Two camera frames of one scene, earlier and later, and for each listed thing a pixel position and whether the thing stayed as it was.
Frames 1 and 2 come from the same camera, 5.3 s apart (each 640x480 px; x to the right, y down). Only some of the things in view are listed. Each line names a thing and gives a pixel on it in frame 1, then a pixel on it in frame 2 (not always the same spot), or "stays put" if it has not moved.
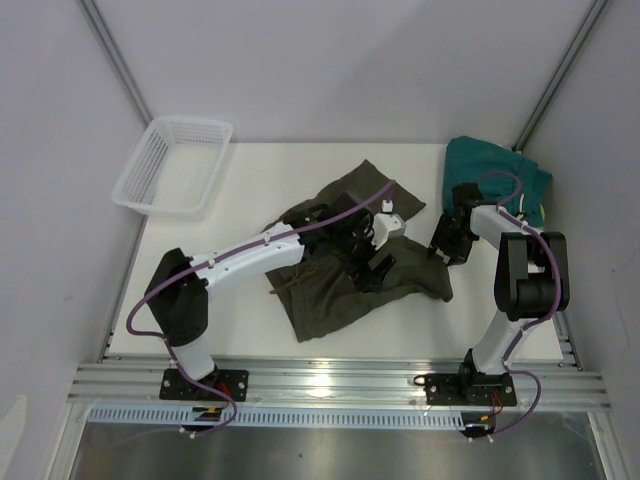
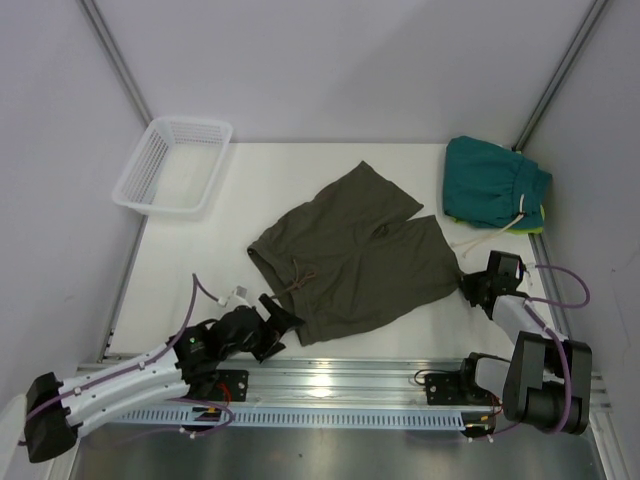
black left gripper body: [354, 250] -> [259, 343]
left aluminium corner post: [97, 20] stays put
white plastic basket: [172, 167] stays put
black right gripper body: [453, 242] -> [471, 283]
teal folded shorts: [467, 159] stays put
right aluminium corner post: [561, 75] stays put
